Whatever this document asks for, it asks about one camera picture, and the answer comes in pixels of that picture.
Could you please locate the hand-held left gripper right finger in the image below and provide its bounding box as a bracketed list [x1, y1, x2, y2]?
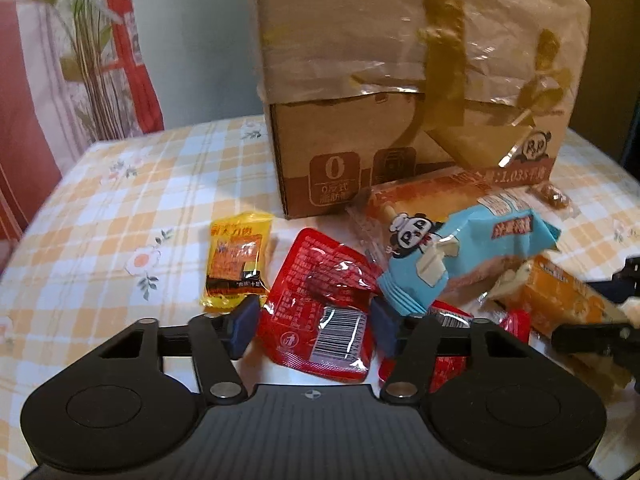
[369, 296, 543, 405]

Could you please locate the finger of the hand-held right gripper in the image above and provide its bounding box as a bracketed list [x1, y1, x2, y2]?
[587, 256, 640, 312]
[550, 299, 640, 367]

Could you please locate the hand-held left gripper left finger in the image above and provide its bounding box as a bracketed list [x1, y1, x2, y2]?
[97, 294, 262, 405]

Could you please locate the orange cake packet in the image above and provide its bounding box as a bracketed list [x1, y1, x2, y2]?
[480, 255, 632, 403]

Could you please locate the red snack packet clear window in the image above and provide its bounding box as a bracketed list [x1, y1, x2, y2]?
[262, 227, 383, 385]

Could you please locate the small red snack packet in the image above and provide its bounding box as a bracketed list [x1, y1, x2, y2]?
[377, 300, 532, 396]

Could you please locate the yellow snack packet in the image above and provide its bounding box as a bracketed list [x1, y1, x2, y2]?
[200, 211, 275, 311]

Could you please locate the small brown candy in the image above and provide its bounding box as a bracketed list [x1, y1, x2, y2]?
[531, 183, 574, 211]

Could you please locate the long orange bread packet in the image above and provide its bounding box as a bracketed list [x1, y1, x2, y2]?
[350, 170, 506, 267]

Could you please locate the blue panda bread packet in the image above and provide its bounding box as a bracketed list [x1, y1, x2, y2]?
[377, 192, 562, 317]

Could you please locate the checked floral tablecloth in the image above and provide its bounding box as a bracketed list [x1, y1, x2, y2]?
[0, 115, 640, 480]

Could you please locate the taped cardboard box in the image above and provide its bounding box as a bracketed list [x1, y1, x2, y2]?
[255, 0, 592, 221]

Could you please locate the printed plant curtain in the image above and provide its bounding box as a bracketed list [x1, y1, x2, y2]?
[0, 0, 166, 243]

